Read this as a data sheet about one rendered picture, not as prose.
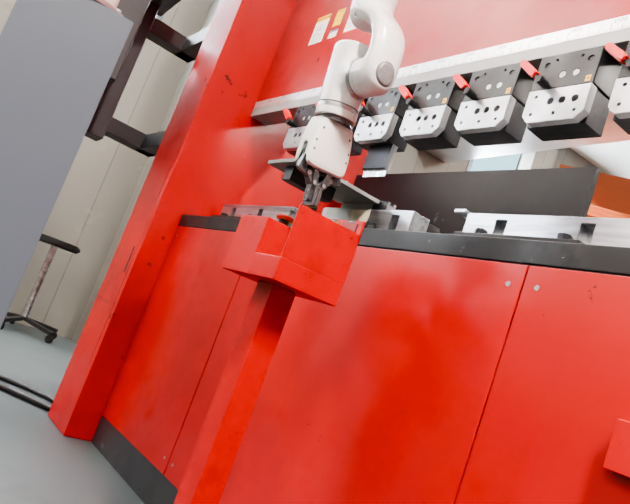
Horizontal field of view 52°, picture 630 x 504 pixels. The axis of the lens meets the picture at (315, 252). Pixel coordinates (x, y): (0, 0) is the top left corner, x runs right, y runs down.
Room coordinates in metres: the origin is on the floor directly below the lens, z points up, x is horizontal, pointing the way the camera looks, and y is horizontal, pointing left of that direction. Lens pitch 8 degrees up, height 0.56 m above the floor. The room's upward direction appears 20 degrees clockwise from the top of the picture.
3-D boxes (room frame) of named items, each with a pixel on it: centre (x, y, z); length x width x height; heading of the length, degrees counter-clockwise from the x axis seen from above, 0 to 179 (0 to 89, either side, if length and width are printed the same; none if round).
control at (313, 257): (1.30, 0.05, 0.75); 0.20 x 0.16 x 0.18; 35
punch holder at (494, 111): (1.46, -0.29, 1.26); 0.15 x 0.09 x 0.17; 34
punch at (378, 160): (1.77, -0.08, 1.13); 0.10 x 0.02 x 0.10; 34
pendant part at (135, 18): (2.46, 1.07, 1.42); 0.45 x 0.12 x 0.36; 30
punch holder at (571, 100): (1.29, -0.40, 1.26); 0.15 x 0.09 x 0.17; 34
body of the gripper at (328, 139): (1.24, 0.05, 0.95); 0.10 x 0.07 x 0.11; 126
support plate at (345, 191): (1.69, 0.04, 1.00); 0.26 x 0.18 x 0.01; 124
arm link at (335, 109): (1.24, 0.05, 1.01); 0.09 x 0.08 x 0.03; 126
